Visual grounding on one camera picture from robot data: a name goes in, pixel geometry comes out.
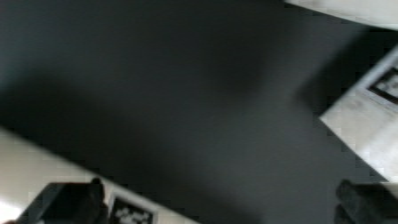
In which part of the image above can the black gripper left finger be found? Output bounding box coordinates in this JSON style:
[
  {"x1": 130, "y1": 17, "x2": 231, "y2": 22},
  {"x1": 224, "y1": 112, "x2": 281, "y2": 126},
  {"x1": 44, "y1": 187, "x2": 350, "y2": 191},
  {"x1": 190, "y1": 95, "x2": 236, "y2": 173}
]
[{"x1": 16, "y1": 178, "x2": 108, "y2": 224}]

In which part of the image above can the white square tabletop part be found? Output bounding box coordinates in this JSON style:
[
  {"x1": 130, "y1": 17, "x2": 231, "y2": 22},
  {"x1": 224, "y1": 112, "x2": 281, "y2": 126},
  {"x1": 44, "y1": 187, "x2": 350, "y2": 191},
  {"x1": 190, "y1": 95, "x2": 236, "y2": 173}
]
[{"x1": 320, "y1": 45, "x2": 398, "y2": 183}]

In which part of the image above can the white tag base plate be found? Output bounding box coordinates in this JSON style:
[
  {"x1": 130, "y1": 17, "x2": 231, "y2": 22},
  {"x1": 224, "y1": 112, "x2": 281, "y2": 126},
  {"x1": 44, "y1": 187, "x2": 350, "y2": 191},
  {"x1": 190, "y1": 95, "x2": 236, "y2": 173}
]
[{"x1": 0, "y1": 128, "x2": 199, "y2": 224}]

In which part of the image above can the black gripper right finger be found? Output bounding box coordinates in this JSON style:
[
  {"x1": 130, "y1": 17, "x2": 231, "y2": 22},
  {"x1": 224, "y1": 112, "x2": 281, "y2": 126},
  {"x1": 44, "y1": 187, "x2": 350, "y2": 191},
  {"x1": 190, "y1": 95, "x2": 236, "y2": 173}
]
[{"x1": 334, "y1": 180, "x2": 398, "y2": 224}]

